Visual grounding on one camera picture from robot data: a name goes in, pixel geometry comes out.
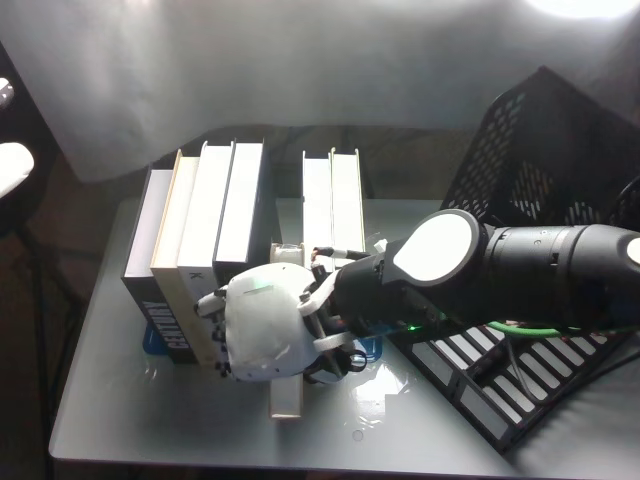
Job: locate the pale green book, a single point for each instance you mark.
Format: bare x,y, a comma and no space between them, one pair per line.
347,200

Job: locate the white cloth backdrop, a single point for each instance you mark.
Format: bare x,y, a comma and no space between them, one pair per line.
300,60

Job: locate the black plastic file rack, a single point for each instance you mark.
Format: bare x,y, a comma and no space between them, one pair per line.
550,150

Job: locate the pale yellow book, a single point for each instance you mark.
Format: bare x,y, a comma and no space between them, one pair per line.
175,225

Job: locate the black Let It Be book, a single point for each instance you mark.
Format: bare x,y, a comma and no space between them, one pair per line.
240,200

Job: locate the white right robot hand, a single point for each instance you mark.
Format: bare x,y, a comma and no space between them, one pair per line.
265,325

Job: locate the blue metal bookend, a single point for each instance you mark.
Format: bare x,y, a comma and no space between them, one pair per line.
372,350
150,342

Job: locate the black Century book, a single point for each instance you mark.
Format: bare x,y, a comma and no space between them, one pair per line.
150,225

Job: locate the cream hardcover book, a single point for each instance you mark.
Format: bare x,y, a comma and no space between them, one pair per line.
286,400

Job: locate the white Fashion India book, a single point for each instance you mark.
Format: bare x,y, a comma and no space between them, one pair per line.
205,210

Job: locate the black book with grey label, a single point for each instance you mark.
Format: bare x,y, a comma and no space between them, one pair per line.
317,200

